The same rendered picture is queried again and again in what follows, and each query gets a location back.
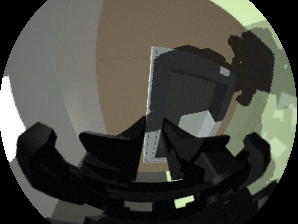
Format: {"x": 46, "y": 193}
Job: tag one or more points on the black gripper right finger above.
{"x": 182, "y": 147}

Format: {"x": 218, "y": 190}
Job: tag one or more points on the tan wooden board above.
{"x": 127, "y": 31}

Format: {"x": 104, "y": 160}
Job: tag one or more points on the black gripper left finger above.
{"x": 127, "y": 145}

